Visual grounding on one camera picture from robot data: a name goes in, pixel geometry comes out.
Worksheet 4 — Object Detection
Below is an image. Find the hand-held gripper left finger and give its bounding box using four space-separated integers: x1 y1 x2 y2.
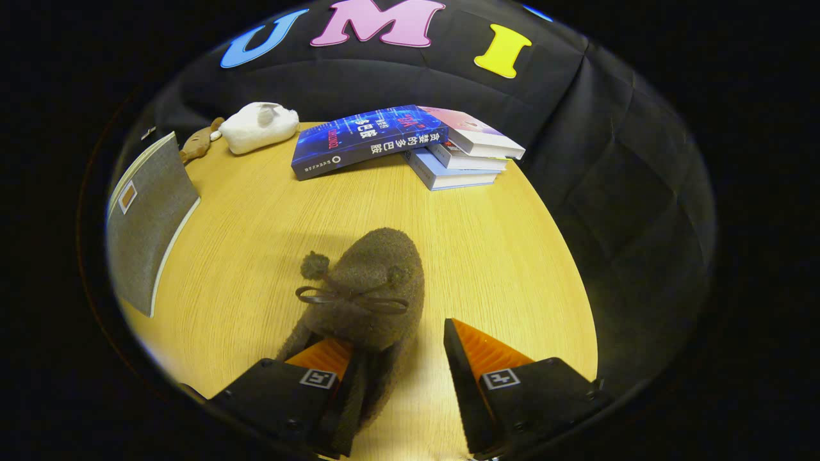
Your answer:
206 337 367 459

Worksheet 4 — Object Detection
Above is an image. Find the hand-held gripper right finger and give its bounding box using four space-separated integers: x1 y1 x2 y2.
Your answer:
443 318 612 457

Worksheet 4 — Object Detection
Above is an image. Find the brown fuzzy slipper shoe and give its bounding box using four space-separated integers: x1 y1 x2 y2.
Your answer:
275 227 426 442

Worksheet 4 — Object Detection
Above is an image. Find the grey fabric storage box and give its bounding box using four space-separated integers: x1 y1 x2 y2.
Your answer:
105 131 202 318

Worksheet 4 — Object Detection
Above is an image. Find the light blue book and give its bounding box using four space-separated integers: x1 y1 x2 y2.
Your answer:
402 148 501 192

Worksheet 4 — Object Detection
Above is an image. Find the white spine book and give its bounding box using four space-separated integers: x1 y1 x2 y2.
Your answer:
427 140 509 172

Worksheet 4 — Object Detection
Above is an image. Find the black backdrop cloth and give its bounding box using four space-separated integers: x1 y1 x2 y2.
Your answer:
115 0 718 385

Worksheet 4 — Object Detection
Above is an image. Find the brown striped plush toy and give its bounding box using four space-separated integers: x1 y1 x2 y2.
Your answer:
179 117 226 165

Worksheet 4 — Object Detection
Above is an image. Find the pink cover book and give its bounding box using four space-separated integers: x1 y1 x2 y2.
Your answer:
416 105 527 161

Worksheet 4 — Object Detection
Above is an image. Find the white plush toy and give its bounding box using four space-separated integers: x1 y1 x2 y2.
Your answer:
218 102 300 156

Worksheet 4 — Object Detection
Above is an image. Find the dark blue book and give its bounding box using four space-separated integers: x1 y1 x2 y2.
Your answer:
291 104 450 182

